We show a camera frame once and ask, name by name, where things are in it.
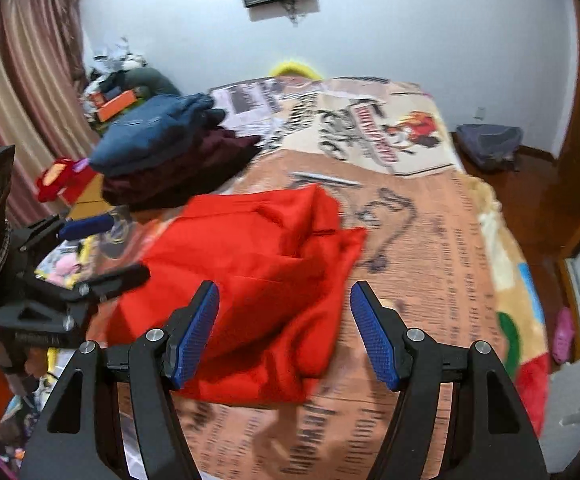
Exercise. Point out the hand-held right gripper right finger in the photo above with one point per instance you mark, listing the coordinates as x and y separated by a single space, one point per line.
375 340

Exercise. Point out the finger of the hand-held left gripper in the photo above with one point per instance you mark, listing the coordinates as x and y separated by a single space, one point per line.
120 277
87 226

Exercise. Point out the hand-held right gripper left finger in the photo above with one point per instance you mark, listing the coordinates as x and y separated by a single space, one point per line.
195 340

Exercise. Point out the red garment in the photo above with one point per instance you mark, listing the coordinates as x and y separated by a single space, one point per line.
250 285

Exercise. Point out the dark blue maroon clothes pile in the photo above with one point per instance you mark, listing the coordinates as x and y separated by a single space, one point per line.
180 175

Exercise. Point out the yellow cartoon print sheet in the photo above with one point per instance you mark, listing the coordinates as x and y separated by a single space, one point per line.
65 265

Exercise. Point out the red plush toy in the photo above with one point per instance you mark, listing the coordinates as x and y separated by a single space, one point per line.
60 177

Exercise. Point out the printed blanket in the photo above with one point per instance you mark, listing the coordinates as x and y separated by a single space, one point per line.
420 260

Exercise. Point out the folded blue garment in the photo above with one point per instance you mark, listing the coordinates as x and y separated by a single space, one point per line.
155 130

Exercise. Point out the orange box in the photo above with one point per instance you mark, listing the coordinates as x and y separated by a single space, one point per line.
117 105

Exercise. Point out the pink striped curtain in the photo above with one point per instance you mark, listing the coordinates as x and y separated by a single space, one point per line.
25 85

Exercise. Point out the dark green bag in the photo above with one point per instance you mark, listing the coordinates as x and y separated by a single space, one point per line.
152 81

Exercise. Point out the pile of mixed clutter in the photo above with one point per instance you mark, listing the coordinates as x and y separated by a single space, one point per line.
110 65

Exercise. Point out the pink slipper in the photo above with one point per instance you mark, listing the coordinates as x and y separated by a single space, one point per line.
563 335

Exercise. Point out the grey bag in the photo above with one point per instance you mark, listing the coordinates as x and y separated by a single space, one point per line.
490 147

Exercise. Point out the yellow plastic object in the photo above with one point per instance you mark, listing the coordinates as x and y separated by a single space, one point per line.
292 69

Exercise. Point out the white wall socket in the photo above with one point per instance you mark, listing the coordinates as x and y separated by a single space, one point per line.
481 113

